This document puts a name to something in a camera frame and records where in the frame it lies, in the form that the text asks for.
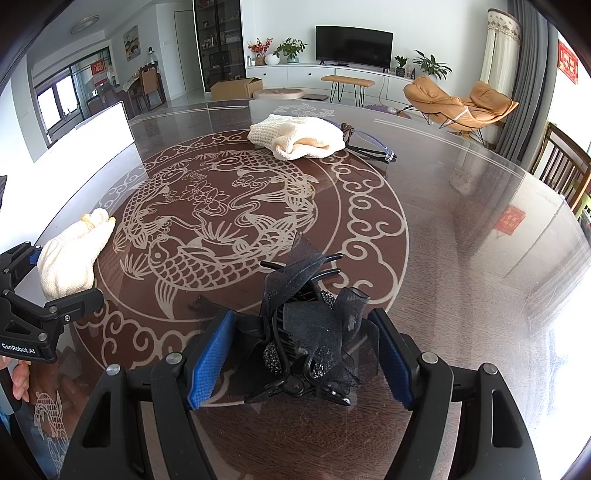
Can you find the wooden chair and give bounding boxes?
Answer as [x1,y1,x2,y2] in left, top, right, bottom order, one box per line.
[531,122,591,210]

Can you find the brown dining chair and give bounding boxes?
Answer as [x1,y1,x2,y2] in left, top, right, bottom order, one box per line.
[139,65,167,112]

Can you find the grey curtain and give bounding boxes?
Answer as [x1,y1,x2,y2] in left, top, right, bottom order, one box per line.
[496,0,561,162]

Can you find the white tv cabinet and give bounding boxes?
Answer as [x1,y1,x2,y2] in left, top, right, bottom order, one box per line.
[245,64,416,104]

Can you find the television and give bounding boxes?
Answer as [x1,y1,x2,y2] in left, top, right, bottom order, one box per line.
[316,25,394,70]

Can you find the black mesh hair claw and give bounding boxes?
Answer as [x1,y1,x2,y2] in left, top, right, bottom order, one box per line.
[228,233,380,407]

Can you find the eyeglasses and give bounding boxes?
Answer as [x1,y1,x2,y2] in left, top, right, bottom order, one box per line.
[323,119,398,163]

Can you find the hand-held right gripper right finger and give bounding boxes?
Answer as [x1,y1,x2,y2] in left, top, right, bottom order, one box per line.
[367,307,536,480]

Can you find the red wall hanging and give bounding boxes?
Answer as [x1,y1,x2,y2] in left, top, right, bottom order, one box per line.
[557,39,580,85]

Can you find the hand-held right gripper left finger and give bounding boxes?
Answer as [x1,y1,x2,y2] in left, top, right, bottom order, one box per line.
[60,309,238,480]

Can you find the red flower arrangement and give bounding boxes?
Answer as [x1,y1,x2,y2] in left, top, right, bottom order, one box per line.
[248,38,273,65]

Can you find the beige round pouf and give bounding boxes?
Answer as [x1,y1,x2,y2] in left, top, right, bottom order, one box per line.
[253,88,305,100]

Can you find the orange bench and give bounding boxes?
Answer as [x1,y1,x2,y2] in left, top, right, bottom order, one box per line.
[321,75,376,103]

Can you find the large leafy potted plant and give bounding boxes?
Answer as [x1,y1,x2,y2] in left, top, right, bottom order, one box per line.
[412,50,452,78]

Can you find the covered standing air conditioner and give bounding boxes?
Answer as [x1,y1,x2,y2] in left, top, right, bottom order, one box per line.
[480,9,522,97]

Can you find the cardboard box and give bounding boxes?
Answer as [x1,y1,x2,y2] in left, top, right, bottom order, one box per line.
[210,78,264,100]

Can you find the framed wall picture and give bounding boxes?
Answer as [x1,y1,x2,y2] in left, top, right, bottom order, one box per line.
[122,25,140,60]

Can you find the person's left hand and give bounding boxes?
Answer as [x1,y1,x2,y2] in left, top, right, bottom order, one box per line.
[11,361,31,402]

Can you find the orange lounge chair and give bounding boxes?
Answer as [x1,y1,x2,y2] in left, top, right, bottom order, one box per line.
[403,76,519,137]

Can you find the green potted plant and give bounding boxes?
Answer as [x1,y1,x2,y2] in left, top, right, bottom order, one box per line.
[273,38,308,64]

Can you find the dark display cabinet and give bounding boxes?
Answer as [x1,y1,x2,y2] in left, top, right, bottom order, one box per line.
[193,0,245,93]

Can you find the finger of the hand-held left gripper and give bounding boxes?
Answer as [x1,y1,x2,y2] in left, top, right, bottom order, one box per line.
[0,242,43,291]
[44,287,105,333]

